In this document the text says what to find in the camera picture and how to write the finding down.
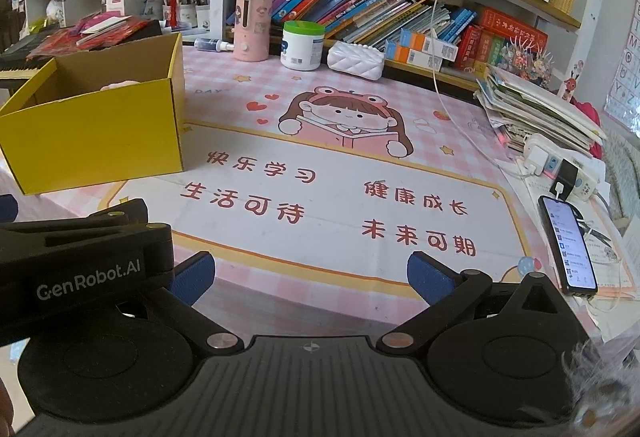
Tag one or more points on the red reindeer ornament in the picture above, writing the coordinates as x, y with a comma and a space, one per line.
572, 82

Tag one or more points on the white quilted pencil case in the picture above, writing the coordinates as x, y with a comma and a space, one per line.
356, 61

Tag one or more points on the black charger plug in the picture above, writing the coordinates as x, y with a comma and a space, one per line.
564, 176

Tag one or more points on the pile of red envelopes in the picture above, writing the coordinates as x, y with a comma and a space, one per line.
95, 34

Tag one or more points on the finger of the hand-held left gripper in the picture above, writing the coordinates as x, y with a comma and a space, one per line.
120, 212

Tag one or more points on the red book boxes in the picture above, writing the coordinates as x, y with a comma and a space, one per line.
510, 29

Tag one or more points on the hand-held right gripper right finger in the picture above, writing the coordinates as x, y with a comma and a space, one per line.
430, 282

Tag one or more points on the pink printed table mat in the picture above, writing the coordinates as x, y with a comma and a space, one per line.
325, 237

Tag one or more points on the white charger plug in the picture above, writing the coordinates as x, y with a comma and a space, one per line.
537, 159

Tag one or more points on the white power strip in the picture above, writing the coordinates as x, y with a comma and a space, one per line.
587, 182

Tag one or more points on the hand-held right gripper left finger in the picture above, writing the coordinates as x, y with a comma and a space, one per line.
192, 279

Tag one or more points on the black piano keyboard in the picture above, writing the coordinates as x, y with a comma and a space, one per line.
25, 59

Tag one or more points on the pink plush sheep toy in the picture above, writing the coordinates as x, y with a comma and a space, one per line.
122, 85

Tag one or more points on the white jar with green lid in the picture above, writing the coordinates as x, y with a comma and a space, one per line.
301, 49

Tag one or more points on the colourful beaded accessories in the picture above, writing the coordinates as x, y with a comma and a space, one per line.
527, 64

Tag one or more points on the white pen cup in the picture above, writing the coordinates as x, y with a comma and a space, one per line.
202, 18
186, 16

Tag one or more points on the blue and orange box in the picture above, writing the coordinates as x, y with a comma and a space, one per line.
411, 57
430, 44

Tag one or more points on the pink humidifier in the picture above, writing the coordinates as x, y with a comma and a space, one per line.
254, 27

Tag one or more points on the printed worksheet paper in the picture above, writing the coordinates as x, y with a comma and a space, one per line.
612, 242

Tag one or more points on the yellow cardboard box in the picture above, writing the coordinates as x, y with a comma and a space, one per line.
100, 137

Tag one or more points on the small dark spray bottle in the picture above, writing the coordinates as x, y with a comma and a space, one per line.
210, 44

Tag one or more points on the alphabet wall poster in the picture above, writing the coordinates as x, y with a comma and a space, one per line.
625, 67

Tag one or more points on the black smartphone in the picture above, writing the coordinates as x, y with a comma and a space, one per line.
567, 244

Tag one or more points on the stack of papers and booklets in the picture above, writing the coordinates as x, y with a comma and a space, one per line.
540, 112

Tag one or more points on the magenta cloth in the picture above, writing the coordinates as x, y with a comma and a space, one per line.
590, 113

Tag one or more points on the grey blanket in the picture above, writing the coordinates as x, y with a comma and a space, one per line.
622, 172

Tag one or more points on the row of leaning books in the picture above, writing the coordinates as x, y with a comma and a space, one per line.
350, 2

